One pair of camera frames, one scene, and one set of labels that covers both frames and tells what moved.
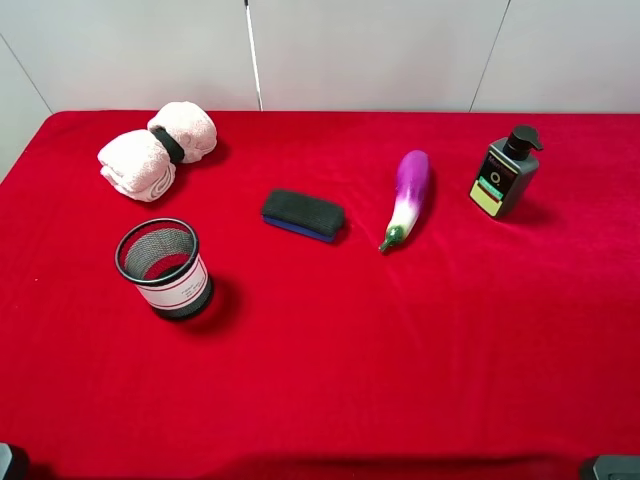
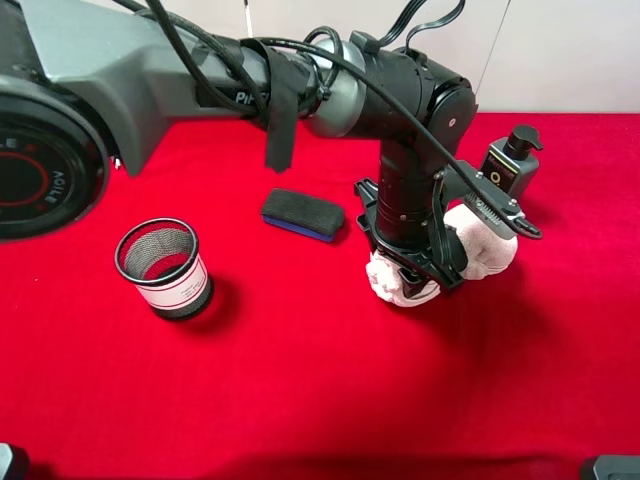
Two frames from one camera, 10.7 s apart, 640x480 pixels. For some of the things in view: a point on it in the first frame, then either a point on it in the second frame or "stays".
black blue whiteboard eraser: [307, 213] stays
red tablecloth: [504, 347] stays
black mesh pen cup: [159, 256] stays
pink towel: [142, 163] → [486, 251]
